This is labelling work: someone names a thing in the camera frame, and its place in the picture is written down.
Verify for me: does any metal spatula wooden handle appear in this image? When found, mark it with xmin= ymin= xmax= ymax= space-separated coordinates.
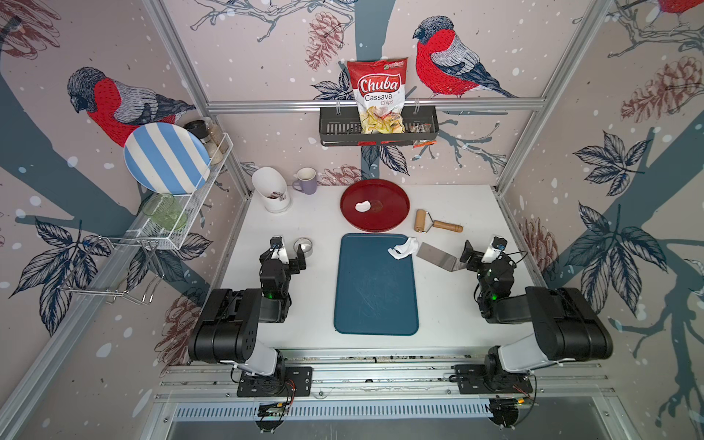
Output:
xmin=416 ymin=243 xmax=467 ymax=272

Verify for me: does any wooden dough roller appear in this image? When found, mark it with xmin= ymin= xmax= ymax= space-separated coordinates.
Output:
xmin=414 ymin=209 xmax=464 ymax=233

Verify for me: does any white dough piece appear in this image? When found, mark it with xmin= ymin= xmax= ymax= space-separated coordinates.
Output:
xmin=388 ymin=236 xmax=420 ymax=260

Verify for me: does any teal cutting board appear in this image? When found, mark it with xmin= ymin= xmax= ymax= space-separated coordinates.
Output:
xmin=334 ymin=233 xmax=420 ymax=337

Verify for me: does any round cut dough wrapper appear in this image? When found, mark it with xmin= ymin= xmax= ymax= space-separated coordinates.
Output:
xmin=355 ymin=201 xmax=371 ymax=213

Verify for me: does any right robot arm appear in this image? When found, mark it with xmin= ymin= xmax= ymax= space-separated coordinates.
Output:
xmin=460 ymin=236 xmax=613 ymax=389

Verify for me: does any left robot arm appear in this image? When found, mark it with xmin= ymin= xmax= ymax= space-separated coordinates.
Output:
xmin=188 ymin=236 xmax=306 ymax=382

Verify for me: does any purple mug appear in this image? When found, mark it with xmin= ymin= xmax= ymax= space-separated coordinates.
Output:
xmin=291 ymin=167 xmax=317 ymax=195

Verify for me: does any white cutlery holder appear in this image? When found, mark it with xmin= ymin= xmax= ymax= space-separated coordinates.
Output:
xmin=252 ymin=167 xmax=291 ymax=214

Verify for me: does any red round tray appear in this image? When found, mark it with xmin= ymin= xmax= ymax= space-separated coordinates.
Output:
xmin=339 ymin=179 xmax=411 ymax=233

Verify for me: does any green glass cup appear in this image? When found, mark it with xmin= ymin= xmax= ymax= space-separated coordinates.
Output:
xmin=140 ymin=194 xmax=188 ymax=231

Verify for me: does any spice jar silver lid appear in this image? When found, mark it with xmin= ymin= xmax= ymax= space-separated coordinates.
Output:
xmin=205 ymin=117 xmax=228 ymax=165

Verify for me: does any blue striped plate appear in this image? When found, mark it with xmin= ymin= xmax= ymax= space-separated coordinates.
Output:
xmin=124 ymin=123 xmax=211 ymax=195

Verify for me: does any spice jar dark lid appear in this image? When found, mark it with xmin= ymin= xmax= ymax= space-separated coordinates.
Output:
xmin=183 ymin=119 xmax=212 ymax=144

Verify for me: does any Chuba cassava chips bag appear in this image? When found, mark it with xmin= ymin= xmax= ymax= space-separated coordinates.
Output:
xmin=346 ymin=58 xmax=408 ymax=135

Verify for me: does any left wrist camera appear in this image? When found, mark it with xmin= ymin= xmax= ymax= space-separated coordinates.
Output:
xmin=269 ymin=236 xmax=290 ymax=264

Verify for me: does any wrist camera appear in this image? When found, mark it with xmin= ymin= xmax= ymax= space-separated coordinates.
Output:
xmin=481 ymin=236 xmax=508 ymax=264
xmin=269 ymin=236 xmax=290 ymax=264

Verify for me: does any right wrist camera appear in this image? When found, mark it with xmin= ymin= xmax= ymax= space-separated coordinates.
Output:
xmin=481 ymin=236 xmax=508 ymax=264

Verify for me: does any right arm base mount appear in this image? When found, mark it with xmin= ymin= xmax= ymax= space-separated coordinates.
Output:
xmin=448 ymin=359 xmax=534 ymax=396

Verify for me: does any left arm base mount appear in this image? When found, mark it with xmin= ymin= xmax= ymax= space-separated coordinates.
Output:
xmin=236 ymin=359 xmax=314 ymax=398

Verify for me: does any clear wire wall shelf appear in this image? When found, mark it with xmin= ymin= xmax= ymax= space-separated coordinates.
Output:
xmin=111 ymin=123 xmax=233 ymax=250

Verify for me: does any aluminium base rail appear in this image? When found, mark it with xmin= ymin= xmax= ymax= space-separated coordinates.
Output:
xmin=147 ymin=351 xmax=623 ymax=435

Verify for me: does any black wire wall basket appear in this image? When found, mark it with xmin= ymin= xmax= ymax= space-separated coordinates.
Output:
xmin=319 ymin=106 xmax=439 ymax=147

